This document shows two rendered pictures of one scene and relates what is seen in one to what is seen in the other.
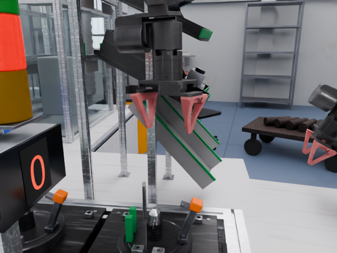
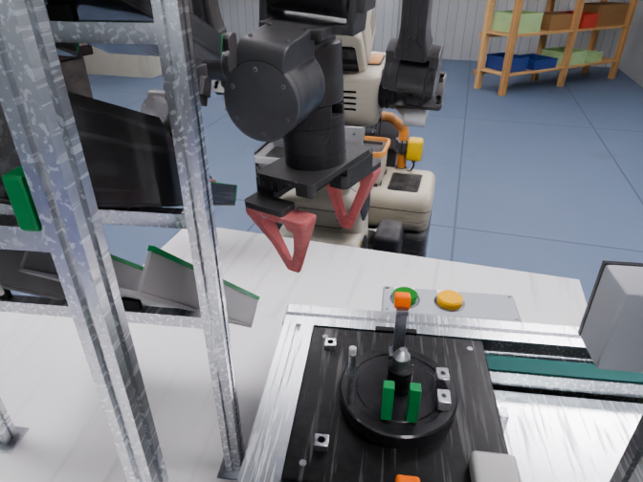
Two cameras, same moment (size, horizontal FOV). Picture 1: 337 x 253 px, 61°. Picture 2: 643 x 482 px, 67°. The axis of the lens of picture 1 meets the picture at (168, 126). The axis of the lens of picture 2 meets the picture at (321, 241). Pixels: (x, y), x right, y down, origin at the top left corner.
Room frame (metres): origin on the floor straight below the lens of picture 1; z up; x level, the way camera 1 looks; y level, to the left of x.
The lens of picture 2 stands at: (0.55, 0.44, 1.44)
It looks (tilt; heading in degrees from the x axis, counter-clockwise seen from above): 31 degrees down; 270
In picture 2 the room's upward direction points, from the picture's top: straight up
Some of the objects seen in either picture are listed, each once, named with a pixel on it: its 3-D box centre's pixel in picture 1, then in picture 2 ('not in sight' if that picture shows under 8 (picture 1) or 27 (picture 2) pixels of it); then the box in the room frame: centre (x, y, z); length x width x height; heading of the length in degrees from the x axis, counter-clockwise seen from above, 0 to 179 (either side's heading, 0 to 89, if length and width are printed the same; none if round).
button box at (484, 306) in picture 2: not in sight; (447, 317); (0.35, -0.18, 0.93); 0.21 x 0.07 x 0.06; 173
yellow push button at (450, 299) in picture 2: not in sight; (449, 301); (0.35, -0.18, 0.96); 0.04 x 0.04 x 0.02
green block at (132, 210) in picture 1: (133, 219); (388, 400); (0.48, 0.07, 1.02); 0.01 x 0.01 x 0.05; 83
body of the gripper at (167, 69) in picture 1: (167, 70); (314, 140); (0.56, 0.00, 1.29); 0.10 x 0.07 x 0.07; 55
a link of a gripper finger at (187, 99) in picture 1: (183, 108); (338, 194); (0.53, -0.03, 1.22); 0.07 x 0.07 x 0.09; 55
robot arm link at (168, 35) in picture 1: (163, 37); (307, 74); (0.56, 0.01, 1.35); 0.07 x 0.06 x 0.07; 70
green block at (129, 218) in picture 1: (129, 228); (413, 403); (0.45, 0.07, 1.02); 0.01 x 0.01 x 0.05; 83
